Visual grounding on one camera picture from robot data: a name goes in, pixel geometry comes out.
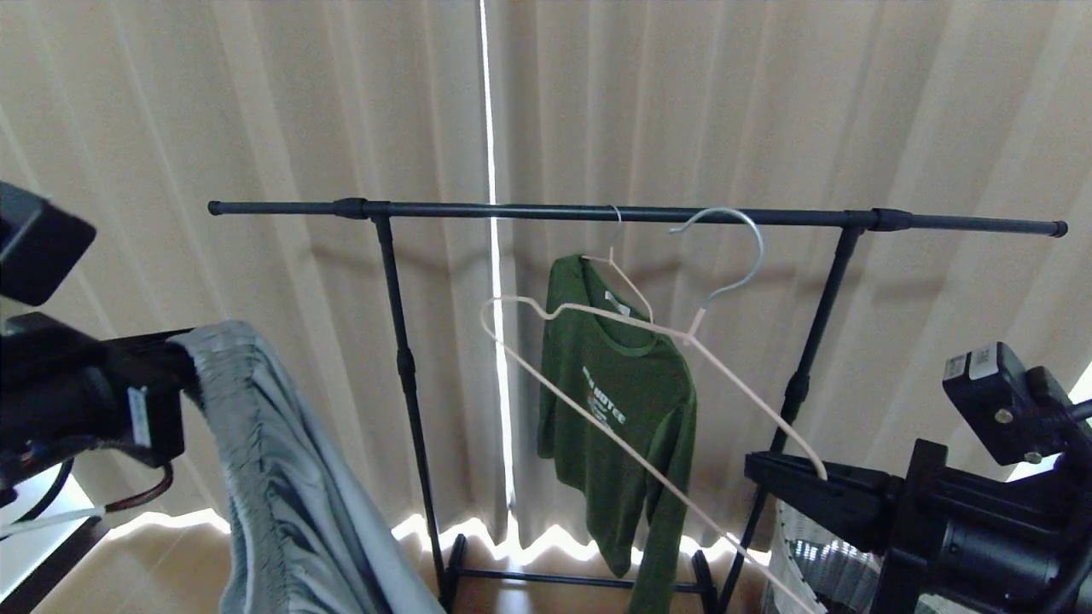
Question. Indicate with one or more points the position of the pale grey shorts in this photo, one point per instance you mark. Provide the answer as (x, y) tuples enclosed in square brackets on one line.
[(281, 477)]

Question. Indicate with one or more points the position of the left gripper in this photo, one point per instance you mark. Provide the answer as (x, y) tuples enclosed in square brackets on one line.
[(68, 401)]

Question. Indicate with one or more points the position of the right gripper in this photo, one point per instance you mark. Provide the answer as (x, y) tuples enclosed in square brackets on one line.
[(981, 546)]

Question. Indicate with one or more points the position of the black clothes rack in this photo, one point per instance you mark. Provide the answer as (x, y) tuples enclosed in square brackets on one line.
[(554, 211)]

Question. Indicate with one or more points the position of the white laundry basket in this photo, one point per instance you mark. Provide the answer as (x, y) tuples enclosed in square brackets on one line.
[(819, 563)]

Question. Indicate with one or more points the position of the pink clothes hanger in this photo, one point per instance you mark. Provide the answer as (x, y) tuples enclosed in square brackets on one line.
[(636, 290), (597, 418)]

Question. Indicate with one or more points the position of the beige curtain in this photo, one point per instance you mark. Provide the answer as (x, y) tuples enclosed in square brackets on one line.
[(256, 102)]

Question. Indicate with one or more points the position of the green printed shirt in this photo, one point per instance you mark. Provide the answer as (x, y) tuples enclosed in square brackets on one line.
[(631, 401)]

